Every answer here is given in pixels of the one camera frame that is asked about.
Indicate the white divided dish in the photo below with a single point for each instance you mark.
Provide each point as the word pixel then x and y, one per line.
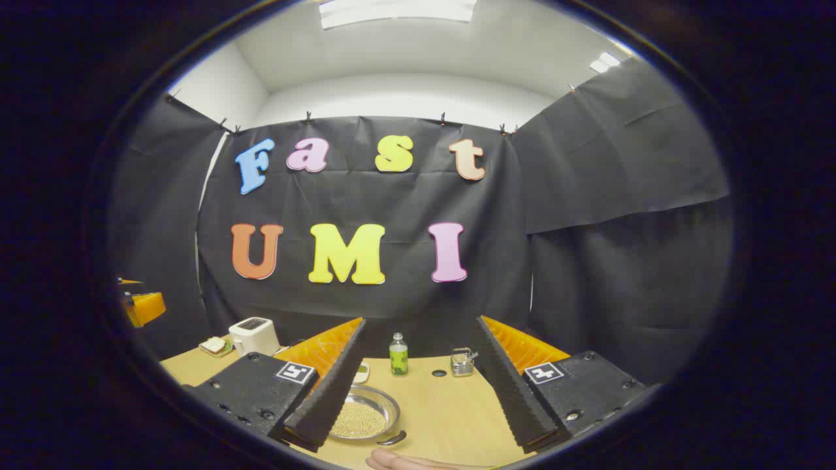
pixel 361 373

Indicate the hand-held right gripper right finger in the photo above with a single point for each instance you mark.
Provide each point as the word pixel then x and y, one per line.
pixel 509 391

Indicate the green label drink bottle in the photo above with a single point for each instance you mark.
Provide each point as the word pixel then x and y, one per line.
pixel 399 359

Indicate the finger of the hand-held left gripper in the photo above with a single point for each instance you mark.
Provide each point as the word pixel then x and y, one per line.
pixel 128 282
pixel 147 308

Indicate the small ceiling light panel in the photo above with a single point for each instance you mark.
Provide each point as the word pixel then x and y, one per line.
pixel 605 62

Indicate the white toaster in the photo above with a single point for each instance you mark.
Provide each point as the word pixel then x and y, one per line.
pixel 255 336

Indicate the pile of soybeans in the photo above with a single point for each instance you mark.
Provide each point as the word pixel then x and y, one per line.
pixel 362 421

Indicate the large ceiling light panel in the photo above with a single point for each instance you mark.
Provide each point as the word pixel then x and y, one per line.
pixel 398 13

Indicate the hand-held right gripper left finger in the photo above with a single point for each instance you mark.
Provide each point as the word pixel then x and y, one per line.
pixel 333 391

